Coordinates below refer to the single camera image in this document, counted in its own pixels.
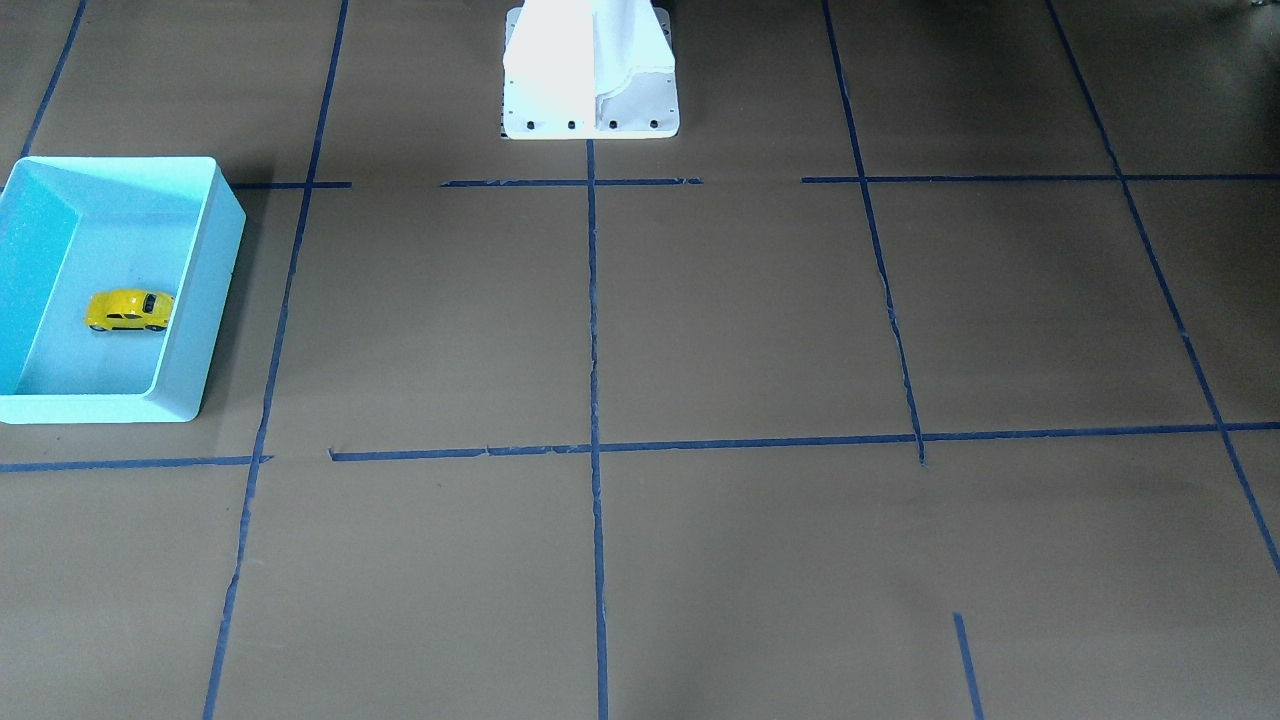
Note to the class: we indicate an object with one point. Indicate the turquoise plastic bin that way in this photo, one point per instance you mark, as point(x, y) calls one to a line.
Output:
point(74, 227)

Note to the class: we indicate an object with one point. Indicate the yellow beetle toy car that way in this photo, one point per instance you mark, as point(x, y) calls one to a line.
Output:
point(129, 309)

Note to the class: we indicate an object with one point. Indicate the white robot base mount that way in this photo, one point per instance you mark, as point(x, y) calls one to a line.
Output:
point(585, 70)

